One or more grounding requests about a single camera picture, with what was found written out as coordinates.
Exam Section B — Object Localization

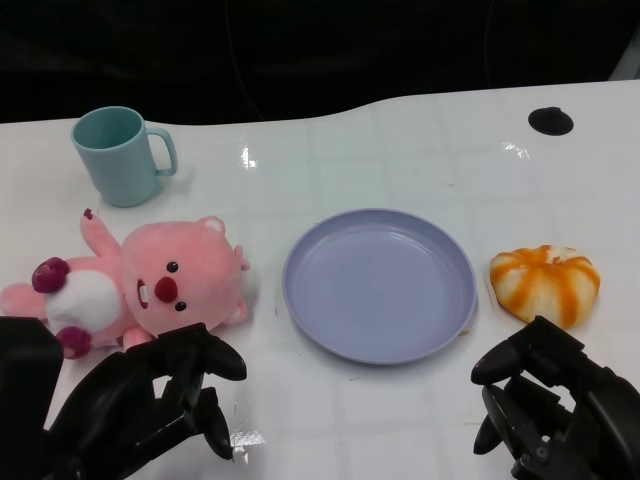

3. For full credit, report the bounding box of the orange white striped bun toy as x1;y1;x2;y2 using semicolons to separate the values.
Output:
488;244;601;330

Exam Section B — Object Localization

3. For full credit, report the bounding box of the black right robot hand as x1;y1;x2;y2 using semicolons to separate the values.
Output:
471;315;640;480

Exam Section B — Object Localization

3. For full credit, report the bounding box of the teal plastic mug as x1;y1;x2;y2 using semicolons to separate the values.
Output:
70;105;179;208

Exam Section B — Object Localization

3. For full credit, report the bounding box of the pink plush beaver doll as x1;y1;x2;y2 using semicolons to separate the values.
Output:
0;207;261;361

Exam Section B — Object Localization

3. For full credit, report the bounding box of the black round table grommet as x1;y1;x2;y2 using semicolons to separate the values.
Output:
527;106;575;135

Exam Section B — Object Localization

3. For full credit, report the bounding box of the lavender round plastic plate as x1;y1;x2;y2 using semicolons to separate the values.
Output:
281;208;479;365

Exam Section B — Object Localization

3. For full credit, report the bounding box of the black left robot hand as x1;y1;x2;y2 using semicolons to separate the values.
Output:
0;315;249;480

